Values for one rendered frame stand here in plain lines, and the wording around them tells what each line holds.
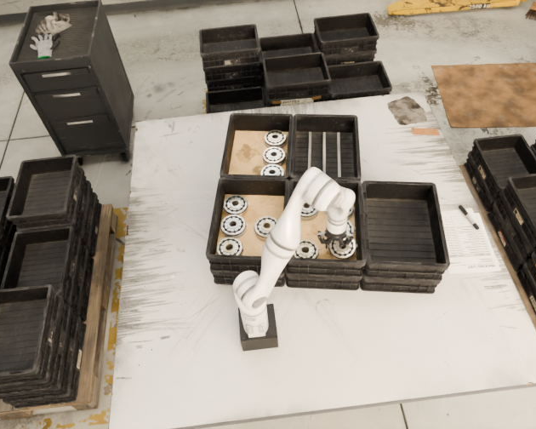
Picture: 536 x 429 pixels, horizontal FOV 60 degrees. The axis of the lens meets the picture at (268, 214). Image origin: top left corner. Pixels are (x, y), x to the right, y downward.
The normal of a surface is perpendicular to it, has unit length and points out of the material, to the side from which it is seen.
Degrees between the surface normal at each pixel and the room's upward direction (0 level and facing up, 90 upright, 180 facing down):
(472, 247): 0
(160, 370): 0
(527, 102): 0
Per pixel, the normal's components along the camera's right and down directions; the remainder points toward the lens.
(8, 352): -0.04, -0.59
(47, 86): 0.11, 0.80
